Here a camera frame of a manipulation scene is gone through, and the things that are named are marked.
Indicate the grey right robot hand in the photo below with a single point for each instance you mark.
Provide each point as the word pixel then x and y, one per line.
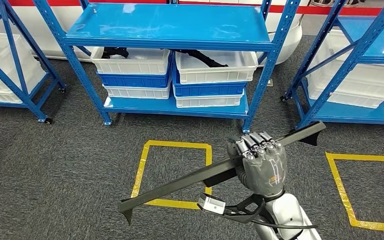
pixel 265 169

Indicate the black plastic panel part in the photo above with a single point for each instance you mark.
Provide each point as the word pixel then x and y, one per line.
pixel 178 182

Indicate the blue steel shelf rack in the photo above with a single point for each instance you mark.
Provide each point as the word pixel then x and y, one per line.
pixel 145 23
pixel 361 116
pixel 29 103

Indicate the long black part in crate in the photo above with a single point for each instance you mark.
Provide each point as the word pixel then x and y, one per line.
pixel 205 59

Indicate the yellow floor tape square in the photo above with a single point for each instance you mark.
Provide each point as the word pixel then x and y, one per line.
pixel 339 185
pixel 208 159

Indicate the white car with red stripe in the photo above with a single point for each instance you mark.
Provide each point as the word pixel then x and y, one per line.
pixel 294 36

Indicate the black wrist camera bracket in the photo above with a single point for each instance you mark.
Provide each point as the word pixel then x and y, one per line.
pixel 245 212

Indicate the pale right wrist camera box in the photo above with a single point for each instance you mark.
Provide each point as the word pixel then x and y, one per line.
pixel 212 203

